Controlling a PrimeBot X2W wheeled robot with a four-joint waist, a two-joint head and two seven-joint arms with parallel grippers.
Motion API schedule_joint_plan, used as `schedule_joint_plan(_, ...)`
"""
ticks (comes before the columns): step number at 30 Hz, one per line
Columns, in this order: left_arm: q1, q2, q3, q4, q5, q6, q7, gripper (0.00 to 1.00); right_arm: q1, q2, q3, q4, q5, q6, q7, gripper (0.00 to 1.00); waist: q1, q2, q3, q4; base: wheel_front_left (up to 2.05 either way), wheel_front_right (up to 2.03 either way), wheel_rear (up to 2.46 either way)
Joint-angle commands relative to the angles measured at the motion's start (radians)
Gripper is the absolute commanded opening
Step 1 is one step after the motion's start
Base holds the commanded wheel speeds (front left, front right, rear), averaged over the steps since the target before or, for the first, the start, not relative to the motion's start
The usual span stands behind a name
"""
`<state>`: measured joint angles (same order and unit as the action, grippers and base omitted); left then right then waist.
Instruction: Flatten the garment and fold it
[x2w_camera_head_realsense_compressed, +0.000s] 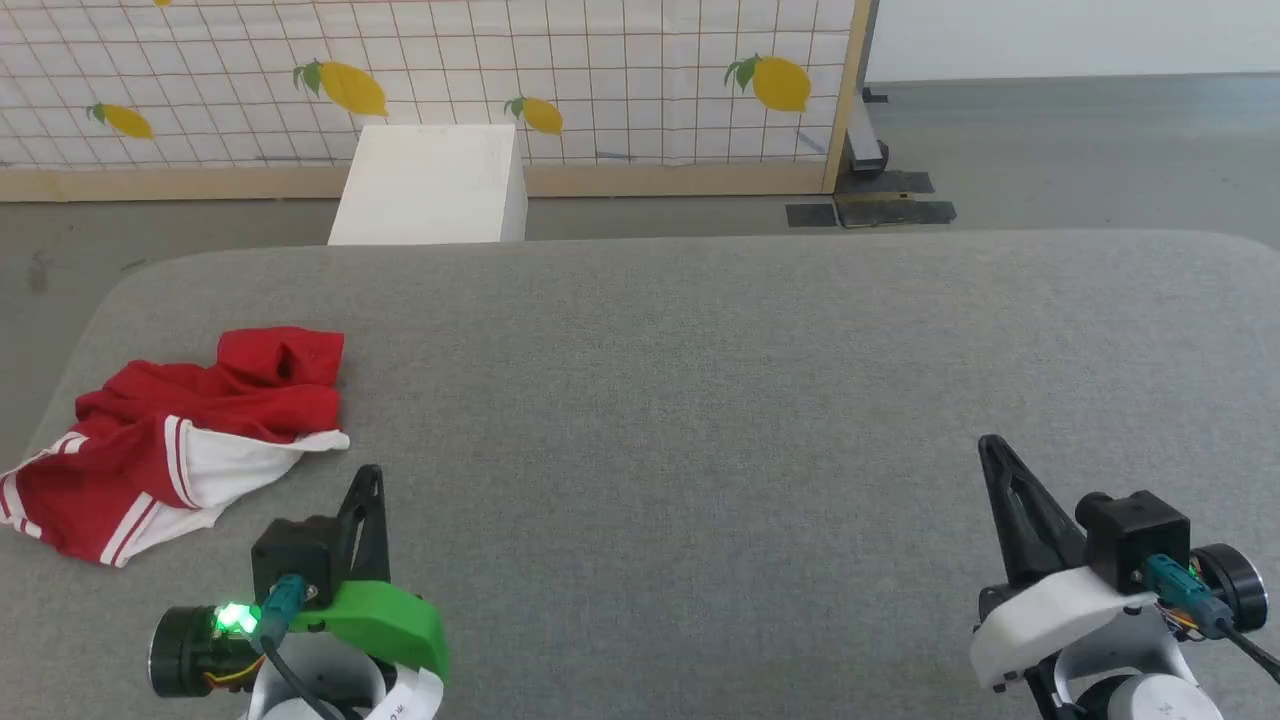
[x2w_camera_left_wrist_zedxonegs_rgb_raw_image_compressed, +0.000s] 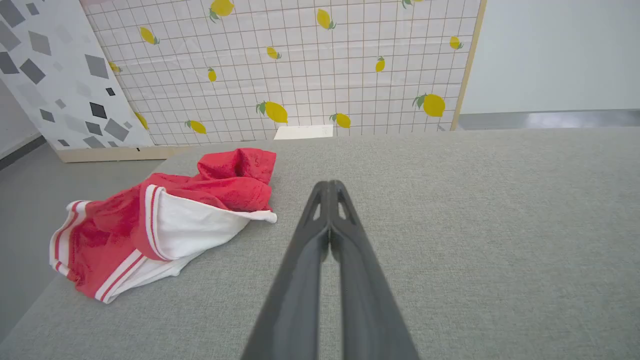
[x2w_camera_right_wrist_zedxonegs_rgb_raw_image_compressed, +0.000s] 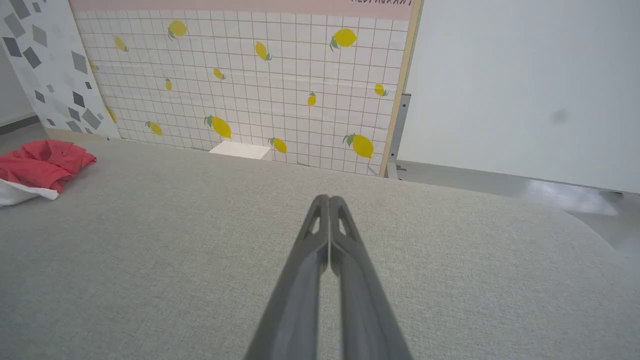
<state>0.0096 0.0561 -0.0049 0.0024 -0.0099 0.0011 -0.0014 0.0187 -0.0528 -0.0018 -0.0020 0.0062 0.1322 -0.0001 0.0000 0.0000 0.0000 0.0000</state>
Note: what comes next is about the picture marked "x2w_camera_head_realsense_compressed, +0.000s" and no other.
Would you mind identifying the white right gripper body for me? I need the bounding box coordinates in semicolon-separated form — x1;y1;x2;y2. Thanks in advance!
968;568;1163;693

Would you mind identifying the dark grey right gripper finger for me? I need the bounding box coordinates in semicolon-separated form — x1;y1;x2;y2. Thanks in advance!
992;440;1088;587
977;434;1041;591

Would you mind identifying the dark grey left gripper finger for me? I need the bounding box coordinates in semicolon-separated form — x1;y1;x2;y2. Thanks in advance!
351;464;392;586
334;466;366;585

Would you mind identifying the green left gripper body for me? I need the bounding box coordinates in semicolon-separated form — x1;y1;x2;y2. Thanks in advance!
290;582;452;687

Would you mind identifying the red and white basketball jersey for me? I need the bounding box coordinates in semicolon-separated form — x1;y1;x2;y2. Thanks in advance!
0;326;352;569

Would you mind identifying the grey fabric sofa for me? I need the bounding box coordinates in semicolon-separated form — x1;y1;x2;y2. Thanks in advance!
0;229;1280;720

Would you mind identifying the large black floor plate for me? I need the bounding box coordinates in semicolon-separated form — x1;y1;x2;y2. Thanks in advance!
833;169;959;230

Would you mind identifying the white box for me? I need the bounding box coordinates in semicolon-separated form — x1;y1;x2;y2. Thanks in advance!
327;123;529;247

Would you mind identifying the grey metal partition foot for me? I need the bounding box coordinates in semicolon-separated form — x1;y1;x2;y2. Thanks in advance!
845;88;892;181

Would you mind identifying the left arm cable, teal plug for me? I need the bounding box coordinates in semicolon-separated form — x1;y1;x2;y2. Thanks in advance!
255;573;346;720

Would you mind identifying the arm cable, teal plug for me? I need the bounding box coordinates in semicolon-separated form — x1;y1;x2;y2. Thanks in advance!
1144;554;1280;683
255;573;346;720

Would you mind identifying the right arm cable, teal plug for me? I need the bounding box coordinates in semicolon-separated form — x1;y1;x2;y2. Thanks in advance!
1144;554;1280;683

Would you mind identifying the lemon print partition, wooden frame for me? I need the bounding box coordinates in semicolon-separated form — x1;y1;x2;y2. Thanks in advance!
0;0;873;204

